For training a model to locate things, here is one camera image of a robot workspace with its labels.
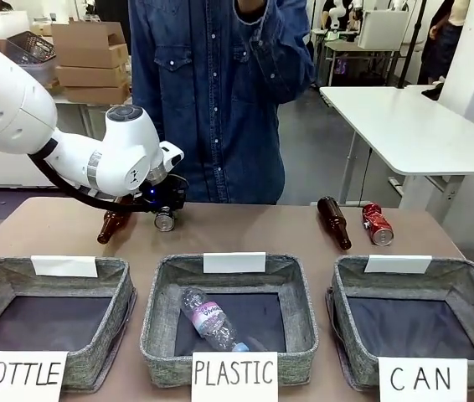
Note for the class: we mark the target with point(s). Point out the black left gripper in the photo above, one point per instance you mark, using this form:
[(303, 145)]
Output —
[(169, 189)]

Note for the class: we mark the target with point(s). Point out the dark can with silver end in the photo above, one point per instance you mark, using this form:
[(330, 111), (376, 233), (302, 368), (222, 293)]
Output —
[(164, 221)]

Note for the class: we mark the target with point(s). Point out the person's left forearm denim sleeve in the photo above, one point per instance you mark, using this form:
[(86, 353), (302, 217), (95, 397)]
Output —
[(281, 54)]

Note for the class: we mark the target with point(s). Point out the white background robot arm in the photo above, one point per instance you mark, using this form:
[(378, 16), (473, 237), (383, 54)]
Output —
[(337, 14)]

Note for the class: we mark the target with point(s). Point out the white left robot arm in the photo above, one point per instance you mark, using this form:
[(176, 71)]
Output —
[(15, 104)]

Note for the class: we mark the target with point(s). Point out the grey fabric basket bottle label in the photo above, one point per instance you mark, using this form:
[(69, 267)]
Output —
[(111, 293)]

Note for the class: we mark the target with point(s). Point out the grey fabric basket plastic label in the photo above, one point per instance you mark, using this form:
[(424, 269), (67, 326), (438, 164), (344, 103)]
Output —
[(300, 301)]

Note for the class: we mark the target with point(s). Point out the crushed red can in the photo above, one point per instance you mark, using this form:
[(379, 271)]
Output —
[(377, 224)]

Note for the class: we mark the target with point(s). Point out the white paper sign CAN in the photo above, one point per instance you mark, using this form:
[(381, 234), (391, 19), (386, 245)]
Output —
[(422, 379)]

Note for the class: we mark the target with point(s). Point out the person's left hand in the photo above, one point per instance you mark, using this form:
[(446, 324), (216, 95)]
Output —
[(251, 5)]

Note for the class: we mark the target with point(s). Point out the brown glass bottle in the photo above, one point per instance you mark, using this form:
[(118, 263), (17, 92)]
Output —
[(334, 218), (112, 226)]

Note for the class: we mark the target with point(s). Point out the blank white card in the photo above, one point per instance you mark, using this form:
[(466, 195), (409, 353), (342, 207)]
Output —
[(398, 264), (64, 265), (234, 262)]

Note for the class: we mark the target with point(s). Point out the person in denim shirt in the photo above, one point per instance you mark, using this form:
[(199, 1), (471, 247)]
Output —
[(203, 104)]

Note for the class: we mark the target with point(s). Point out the clear plastic water bottle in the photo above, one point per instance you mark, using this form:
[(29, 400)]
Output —
[(209, 318)]

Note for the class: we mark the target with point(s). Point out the stacked cardboard boxes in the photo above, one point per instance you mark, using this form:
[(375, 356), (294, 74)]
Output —
[(92, 63)]

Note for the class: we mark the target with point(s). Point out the white paper sign PLASTIC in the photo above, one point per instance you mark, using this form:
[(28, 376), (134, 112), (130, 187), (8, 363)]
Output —
[(233, 374)]

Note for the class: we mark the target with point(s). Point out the black plastic crate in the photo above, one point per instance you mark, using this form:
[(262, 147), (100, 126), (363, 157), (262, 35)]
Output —
[(32, 47)]

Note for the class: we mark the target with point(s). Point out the white paper sign BOTTLE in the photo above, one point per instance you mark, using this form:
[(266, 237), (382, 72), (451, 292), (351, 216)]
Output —
[(19, 374)]

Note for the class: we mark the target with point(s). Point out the white desk with metal legs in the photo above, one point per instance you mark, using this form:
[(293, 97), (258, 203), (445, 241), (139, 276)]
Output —
[(413, 125)]

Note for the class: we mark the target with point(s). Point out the white box in background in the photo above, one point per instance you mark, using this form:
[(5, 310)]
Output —
[(383, 28)]

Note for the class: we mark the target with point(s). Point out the black tripod pole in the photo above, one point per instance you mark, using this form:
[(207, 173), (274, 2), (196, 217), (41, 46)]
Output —
[(412, 42)]

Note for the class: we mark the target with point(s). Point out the background person in dark clothes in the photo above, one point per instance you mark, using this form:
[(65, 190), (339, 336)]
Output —
[(440, 42)]

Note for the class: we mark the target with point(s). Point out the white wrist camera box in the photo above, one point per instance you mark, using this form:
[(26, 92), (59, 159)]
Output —
[(172, 154)]

